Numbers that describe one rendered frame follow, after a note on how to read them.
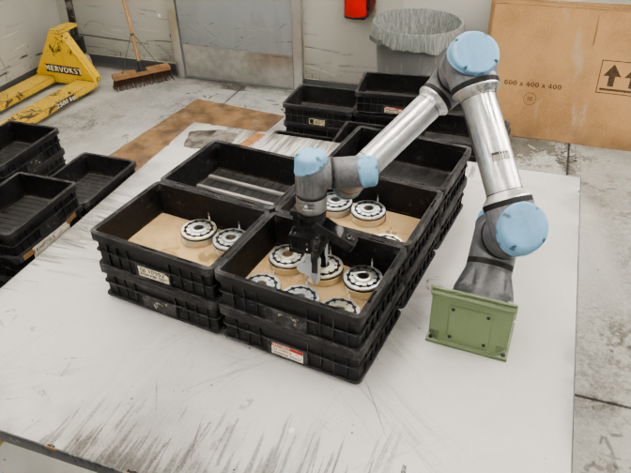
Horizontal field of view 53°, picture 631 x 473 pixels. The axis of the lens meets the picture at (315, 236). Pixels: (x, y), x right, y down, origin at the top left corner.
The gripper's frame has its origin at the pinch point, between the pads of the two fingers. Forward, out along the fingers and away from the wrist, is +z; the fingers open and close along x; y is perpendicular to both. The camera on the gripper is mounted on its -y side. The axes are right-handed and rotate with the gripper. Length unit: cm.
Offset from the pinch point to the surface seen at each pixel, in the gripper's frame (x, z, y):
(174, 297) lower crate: 13.5, 6.3, 36.9
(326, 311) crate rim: 20.0, -7.0, -8.1
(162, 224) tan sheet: -11, 2, 54
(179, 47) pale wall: -303, 60, 221
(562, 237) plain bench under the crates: -59, 15, -61
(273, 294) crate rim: 18.2, -7.0, 5.5
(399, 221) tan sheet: -33.9, 2.3, -12.9
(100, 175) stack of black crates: -95, 47, 146
